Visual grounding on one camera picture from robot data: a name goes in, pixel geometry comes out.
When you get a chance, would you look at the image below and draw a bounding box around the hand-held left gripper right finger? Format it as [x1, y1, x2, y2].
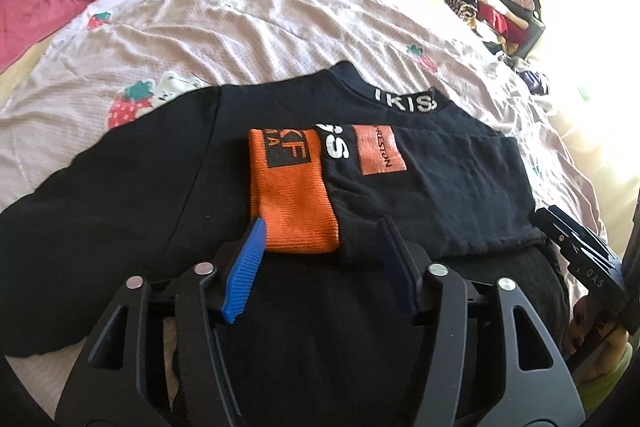
[377, 214, 586, 427]

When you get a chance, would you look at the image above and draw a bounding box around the black sweatshirt with orange cuff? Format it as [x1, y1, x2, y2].
[0, 62, 576, 427]

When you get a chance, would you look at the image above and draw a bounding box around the lilac strawberry printed blanket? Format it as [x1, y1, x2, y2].
[0, 0, 618, 258]

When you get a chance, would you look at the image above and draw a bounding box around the dark storage box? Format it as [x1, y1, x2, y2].
[509, 13, 547, 59]

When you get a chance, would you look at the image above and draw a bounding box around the person's right hand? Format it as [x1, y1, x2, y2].
[567, 298, 636, 360]

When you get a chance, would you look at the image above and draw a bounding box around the purple cloth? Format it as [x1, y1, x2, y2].
[519, 69, 550, 96]

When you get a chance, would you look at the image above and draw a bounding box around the pale curtain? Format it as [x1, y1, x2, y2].
[537, 0, 640, 218]

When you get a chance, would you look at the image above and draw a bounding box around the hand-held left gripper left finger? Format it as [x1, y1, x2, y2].
[55, 216, 268, 427]

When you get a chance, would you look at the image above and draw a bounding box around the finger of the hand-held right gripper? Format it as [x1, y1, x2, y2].
[531, 205, 615, 270]

